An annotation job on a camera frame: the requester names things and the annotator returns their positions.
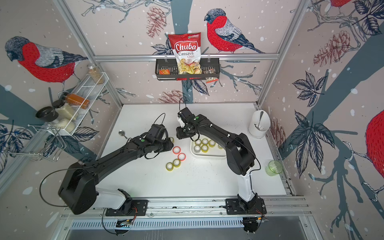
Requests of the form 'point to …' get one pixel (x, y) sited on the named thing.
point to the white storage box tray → (214, 151)
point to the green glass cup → (273, 168)
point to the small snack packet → (211, 79)
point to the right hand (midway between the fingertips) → (178, 135)
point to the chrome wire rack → (54, 148)
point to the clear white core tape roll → (197, 149)
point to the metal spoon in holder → (261, 115)
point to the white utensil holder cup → (264, 124)
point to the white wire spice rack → (88, 90)
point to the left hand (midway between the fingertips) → (175, 142)
